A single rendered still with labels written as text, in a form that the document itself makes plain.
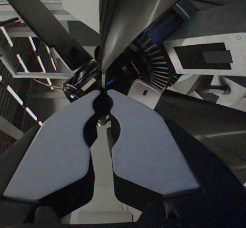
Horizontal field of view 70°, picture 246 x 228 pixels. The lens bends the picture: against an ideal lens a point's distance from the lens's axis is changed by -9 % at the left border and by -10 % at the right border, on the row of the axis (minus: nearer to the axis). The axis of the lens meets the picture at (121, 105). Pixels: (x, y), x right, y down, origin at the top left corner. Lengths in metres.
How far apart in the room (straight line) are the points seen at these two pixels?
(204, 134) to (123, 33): 0.22
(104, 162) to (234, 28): 5.57
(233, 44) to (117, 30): 0.17
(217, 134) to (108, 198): 12.14
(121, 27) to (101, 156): 5.63
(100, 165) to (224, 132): 5.48
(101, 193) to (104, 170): 6.72
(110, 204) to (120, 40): 12.33
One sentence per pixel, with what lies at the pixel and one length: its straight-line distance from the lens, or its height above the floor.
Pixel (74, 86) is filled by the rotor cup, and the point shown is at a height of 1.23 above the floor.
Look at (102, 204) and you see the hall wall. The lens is 12.43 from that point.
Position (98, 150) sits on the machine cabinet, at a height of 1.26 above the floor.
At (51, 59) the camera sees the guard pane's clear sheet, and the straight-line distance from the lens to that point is 1.63.
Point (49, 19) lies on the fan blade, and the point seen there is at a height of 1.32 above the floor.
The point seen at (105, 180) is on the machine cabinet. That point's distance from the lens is 5.72.
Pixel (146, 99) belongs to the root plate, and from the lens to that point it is 0.36.
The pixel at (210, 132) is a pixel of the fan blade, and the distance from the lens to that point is 0.33.
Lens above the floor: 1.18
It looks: 5 degrees down
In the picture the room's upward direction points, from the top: 88 degrees counter-clockwise
